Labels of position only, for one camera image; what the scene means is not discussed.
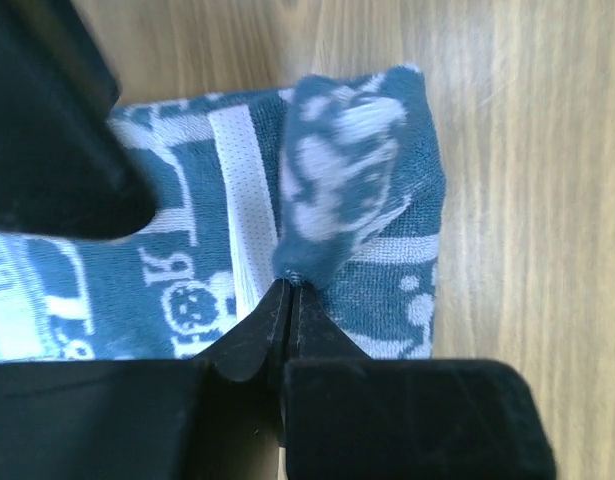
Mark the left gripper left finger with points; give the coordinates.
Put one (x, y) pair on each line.
(212, 416)

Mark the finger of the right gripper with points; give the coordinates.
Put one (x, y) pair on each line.
(63, 172)

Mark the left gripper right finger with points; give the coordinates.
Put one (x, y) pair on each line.
(347, 416)

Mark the blue white patterned towel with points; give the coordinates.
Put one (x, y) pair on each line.
(334, 182)

